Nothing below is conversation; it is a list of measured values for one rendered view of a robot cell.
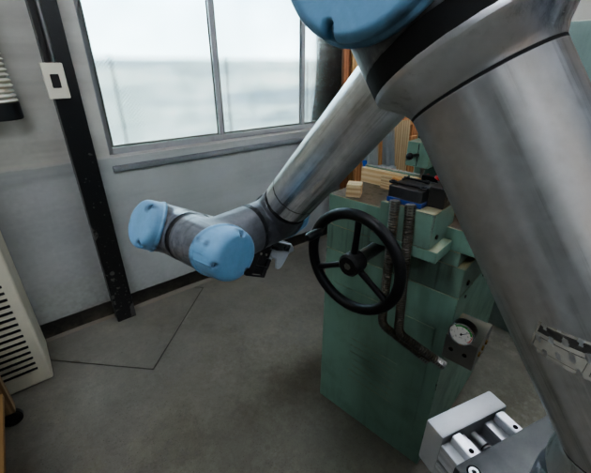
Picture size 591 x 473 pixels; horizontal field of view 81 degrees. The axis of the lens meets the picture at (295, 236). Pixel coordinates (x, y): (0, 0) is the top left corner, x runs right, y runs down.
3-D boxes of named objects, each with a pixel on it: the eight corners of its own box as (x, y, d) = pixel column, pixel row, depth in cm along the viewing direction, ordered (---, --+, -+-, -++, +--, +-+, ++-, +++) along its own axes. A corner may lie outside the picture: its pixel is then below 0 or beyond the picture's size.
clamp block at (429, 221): (375, 233, 91) (378, 200, 87) (400, 218, 100) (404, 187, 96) (430, 251, 82) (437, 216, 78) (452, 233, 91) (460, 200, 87)
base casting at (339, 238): (325, 246, 118) (325, 221, 114) (404, 202, 156) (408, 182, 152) (460, 300, 91) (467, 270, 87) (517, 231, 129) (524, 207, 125)
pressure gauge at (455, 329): (444, 343, 91) (450, 318, 87) (449, 336, 93) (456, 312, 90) (469, 356, 87) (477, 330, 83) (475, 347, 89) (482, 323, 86)
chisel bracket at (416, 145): (403, 170, 102) (407, 140, 98) (424, 161, 111) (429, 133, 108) (428, 175, 98) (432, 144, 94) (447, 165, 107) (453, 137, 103)
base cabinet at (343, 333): (317, 392, 149) (324, 246, 118) (386, 326, 188) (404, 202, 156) (416, 466, 122) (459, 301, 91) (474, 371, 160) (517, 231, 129)
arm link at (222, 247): (273, 213, 49) (224, 199, 56) (206, 240, 41) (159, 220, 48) (276, 262, 52) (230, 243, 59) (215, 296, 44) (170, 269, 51)
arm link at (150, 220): (145, 257, 48) (118, 241, 53) (208, 266, 56) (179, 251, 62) (161, 202, 48) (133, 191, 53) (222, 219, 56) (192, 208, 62)
